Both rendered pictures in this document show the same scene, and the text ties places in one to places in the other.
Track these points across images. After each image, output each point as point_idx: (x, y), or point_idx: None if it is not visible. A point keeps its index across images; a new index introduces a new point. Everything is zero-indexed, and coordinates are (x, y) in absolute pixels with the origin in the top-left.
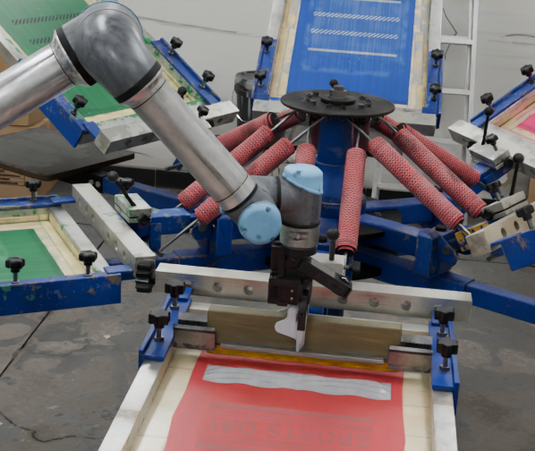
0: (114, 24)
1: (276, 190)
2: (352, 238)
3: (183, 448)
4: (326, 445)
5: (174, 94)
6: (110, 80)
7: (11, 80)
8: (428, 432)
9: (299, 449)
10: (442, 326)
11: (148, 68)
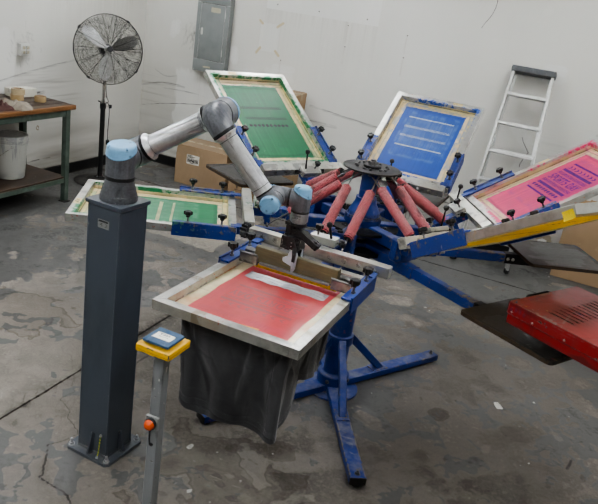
0: (216, 106)
1: (288, 194)
2: (352, 232)
3: (214, 296)
4: (278, 309)
5: (238, 141)
6: (210, 130)
7: (178, 125)
8: None
9: (264, 308)
10: (366, 276)
11: (227, 127)
